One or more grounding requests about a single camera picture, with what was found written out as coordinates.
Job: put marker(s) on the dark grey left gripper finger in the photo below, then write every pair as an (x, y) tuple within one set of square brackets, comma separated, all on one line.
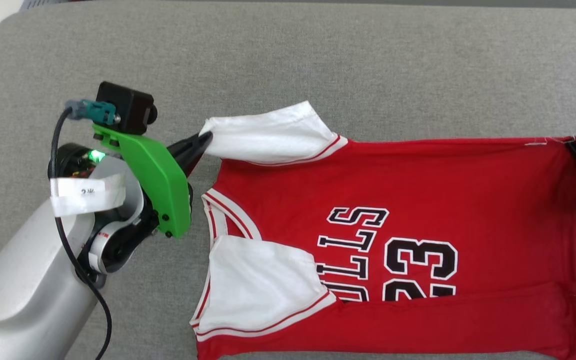
[(193, 159), (190, 144)]

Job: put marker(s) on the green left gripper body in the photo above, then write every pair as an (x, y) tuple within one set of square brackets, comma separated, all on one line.
[(160, 185)]

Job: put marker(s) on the red and white basketball jersey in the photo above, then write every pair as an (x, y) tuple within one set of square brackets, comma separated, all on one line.
[(418, 200)]

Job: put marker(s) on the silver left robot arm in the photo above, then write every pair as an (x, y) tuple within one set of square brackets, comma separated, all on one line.
[(28, 290)]

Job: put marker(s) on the white paper tag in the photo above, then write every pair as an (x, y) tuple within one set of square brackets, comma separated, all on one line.
[(85, 194)]

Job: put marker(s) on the grey fabric sofa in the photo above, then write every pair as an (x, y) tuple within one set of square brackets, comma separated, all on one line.
[(368, 60)]

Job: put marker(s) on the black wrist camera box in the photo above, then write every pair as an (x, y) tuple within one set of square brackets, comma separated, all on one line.
[(125, 106)]

